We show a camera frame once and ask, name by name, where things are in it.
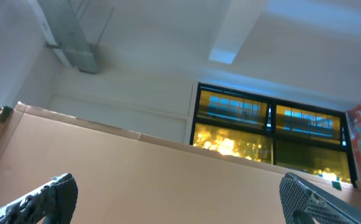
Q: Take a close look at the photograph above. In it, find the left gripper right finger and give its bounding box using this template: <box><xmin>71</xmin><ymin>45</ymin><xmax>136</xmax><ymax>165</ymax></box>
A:
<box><xmin>279</xmin><ymin>172</ymin><xmax>361</xmax><ymax>224</ymax></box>

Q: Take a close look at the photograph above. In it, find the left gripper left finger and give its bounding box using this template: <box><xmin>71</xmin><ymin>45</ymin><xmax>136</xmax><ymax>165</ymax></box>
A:
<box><xmin>0</xmin><ymin>173</ymin><xmax>78</xmax><ymax>224</ymax></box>

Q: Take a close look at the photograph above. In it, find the black framed window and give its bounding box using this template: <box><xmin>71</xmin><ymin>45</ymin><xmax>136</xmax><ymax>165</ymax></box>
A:
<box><xmin>189</xmin><ymin>83</ymin><xmax>358</xmax><ymax>185</ymax></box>

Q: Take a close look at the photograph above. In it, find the metal ceiling duct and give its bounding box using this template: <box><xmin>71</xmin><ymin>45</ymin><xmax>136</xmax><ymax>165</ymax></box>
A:
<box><xmin>32</xmin><ymin>0</ymin><xmax>115</xmax><ymax>74</ymax></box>

